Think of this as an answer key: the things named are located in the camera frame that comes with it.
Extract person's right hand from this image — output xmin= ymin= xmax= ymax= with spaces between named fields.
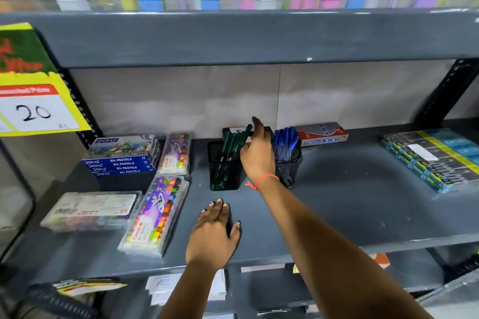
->
xmin=239 ymin=117 xmax=277 ymax=183

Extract person's left hand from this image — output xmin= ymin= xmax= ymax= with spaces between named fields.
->
xmin=186 ymin=198 xmax=242 ymax=272

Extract person's left forearm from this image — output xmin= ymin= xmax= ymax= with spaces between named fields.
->
xmin=157 ymin=261 xmax=227 ymax=319

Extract person's right forearm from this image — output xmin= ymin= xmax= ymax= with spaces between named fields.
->
xmin=256 ymin=177 xmax=436 ymax=319

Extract bunch of green pens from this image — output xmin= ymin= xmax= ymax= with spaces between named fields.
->
xmin=211 ymin=124 xmax=253 ymax=190

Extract black cardboard box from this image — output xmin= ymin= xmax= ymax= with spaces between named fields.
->
xmin=222 ymin=126 xmax=274 ymax=144

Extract black square mesh pen holder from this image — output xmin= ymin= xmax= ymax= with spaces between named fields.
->
xmin=207 ymin=140 xmax=244 ymax=192

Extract orange thread wristband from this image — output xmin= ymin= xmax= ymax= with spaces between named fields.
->
xmin=245 ymin=174 xmax=280 ymax=191

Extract bunch of blue pens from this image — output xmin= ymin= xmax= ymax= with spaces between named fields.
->
xmin=273 ymin=127 xmax=300 ymax=162

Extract black round mesh pen holder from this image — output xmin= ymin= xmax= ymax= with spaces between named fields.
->
xmin=275 ymin=146 xmax=303 ymax=189

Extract large clear oil pastel case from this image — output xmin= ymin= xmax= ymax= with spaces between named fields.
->
xmin=118 ymin=175 xmax=190 ymax=258

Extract small clear oil pastel case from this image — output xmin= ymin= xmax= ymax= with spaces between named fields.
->
xmin=156 ymin=132 xmax=192 ymax=177

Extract red and grey pen box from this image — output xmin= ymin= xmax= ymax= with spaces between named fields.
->
xmin=295 ymin=122 xmax=349 ymax=148

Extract white paper pads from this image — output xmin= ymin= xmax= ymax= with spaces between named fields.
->
xmin=145 ymin=269 xmax=227 ymax=307

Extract blue oil pastel box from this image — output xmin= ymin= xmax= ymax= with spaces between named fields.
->
xmin=84 ymin=135 xmax=158 ymax=161
xmin=94 ymin=168 xmax=156 ymax=177
xmin=82 ymin=158 xmax=158 ymax=168
xmin=85 ymin=163 xmax=157 ymax=173

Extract clear white-label crayon case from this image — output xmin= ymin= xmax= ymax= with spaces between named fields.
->
xmin=40 ymin=191 xmax=143 ymax=233

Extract grey metal shelf rack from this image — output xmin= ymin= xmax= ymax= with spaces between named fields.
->
xmin=0 ymin=0 xmax=479 ymax=319

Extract yellow and black packet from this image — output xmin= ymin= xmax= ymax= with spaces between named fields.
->
xmin=52 ymin=278 xmax=128 ymax=297

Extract orange and white booklet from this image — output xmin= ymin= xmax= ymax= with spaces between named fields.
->
xmin=367 ymin=253 xmax=391 ymax=269

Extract stack of pencil packets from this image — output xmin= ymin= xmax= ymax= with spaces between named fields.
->
xmin=381 ymin=128 xmax=479 ymax=194

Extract yellow price sign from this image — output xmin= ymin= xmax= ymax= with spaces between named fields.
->
xmin=0 ymin=23 xmax=93 ymax=138

